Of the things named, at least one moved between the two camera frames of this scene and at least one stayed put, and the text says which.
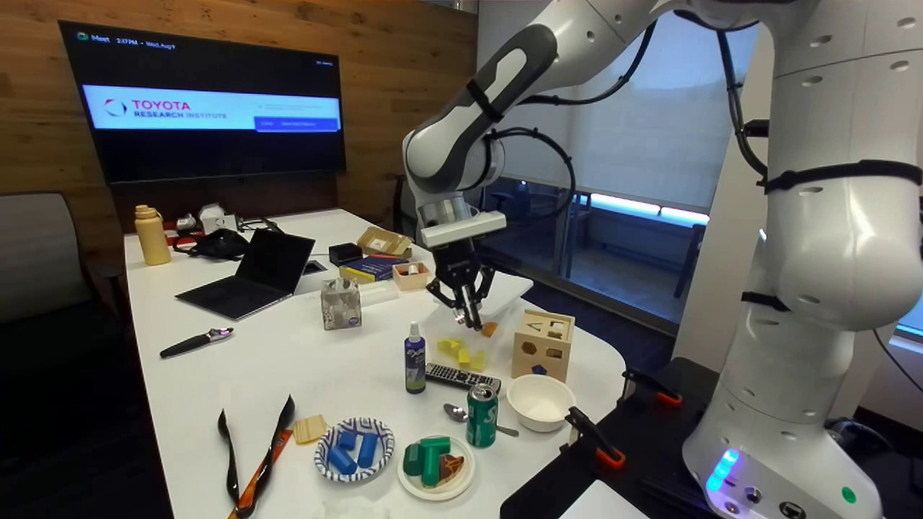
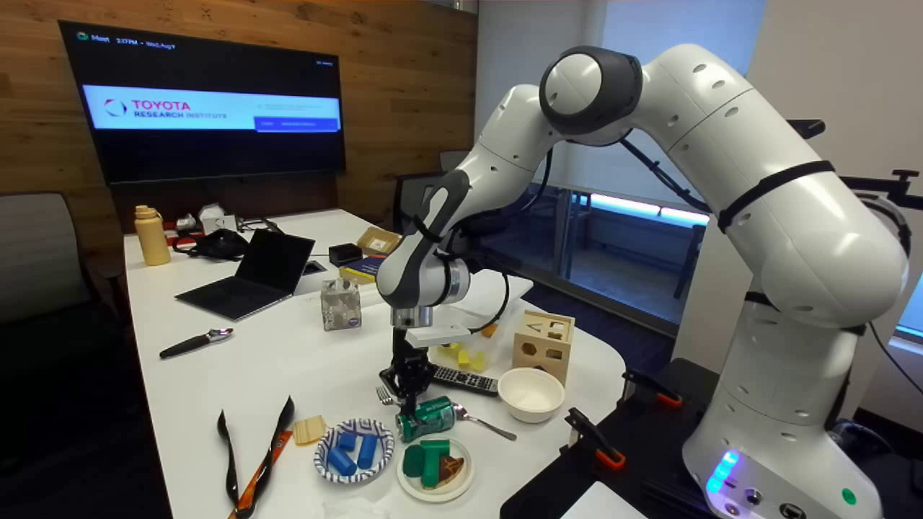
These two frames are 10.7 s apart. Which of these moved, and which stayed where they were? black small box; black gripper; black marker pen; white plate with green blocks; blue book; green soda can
Moved: green soda can; black gripper
Stayed: black small box; black marker pen; white plate with green blocks; blue book
